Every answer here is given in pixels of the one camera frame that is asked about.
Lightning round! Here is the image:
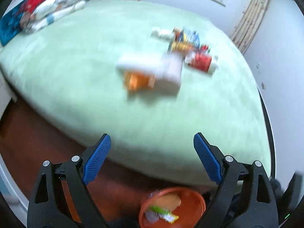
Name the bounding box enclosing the colourful snack wrapper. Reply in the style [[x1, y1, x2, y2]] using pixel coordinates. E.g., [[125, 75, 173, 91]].
[[168, 28, 201, 53]]

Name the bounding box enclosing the white bottle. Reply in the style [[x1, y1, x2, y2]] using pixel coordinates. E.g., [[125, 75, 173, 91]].
[[151, 28, 175, 41]]

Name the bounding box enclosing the orange plastic trash bin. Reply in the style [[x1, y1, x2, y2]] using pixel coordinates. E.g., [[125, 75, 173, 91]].
[[139, 187, 206, 227]]

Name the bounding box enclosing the orange plush toy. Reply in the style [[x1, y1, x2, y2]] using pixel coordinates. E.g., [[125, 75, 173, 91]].
[[124, 72, 156, 92]]

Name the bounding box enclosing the floral cream curtain right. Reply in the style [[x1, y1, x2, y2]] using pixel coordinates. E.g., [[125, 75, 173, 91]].
[[229, 0, 269, 54]]

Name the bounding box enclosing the white paper box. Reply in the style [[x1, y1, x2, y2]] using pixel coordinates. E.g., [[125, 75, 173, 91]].
[[154, 52, 183, 95]]

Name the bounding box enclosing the white tissue wad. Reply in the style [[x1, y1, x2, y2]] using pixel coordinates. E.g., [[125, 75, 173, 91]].
[[116, 53, 169, 74]]

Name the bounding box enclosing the white floral folded quilt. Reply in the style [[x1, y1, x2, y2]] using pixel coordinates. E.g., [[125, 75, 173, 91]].
[[20, 0, 86, 33]]

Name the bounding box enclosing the green yellow snack wrapper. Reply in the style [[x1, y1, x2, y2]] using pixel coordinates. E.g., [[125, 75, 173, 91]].
[[146, 206, 179, 224]]

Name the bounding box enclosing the green bed blanket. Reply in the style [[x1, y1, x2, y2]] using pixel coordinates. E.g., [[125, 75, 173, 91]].
[[1, 0, 272, 185]]

